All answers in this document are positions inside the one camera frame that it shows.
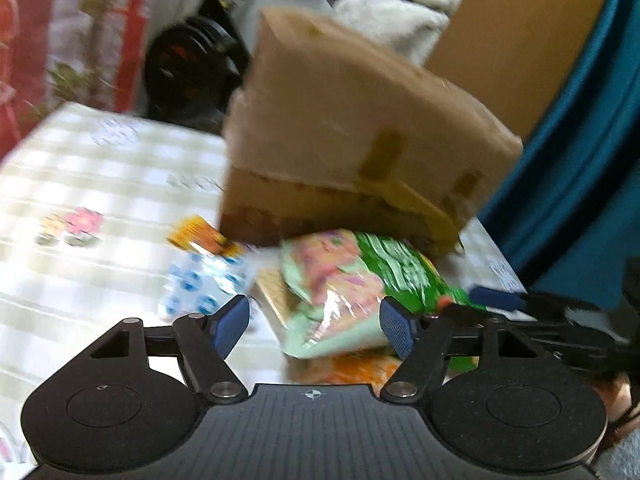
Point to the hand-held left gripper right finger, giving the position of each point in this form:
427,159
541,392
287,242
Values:
395,327

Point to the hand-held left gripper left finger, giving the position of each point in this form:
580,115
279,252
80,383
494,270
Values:
232,322

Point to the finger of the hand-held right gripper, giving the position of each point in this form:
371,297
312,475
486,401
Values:
465,312
497,297

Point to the green chip bag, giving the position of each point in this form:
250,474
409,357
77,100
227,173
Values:
405,265

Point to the light green pink snack bag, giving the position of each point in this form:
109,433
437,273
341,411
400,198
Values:
330,280

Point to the brown cardboard box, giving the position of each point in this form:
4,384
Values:
350,110

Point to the person's right hand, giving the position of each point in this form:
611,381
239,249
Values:
612,400

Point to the white blue snack packet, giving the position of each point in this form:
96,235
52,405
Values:
200,285

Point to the orange printed snack bag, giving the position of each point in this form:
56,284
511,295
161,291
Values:
350,367

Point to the orange snack packet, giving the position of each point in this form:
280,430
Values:
200,235

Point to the black fan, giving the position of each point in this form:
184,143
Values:
192,65

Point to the wooden board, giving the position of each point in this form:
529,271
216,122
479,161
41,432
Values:
510,35

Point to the white fluffy cloth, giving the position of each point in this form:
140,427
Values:
390,25

